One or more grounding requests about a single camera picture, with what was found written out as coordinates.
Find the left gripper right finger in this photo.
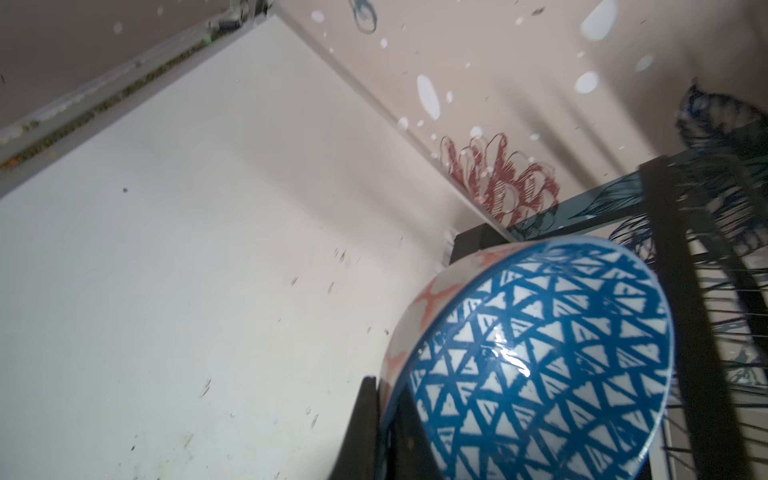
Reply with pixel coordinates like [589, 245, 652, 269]
[389, 389, 443, 480]

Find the dark blue patterned bowl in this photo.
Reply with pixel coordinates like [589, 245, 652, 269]
[377, 236, 674, 479]

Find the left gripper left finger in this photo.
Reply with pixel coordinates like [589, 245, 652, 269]
[329, 376, 379, 480]

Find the black wire dish rack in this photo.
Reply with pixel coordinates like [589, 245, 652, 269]
[449, 148, 767, 479]

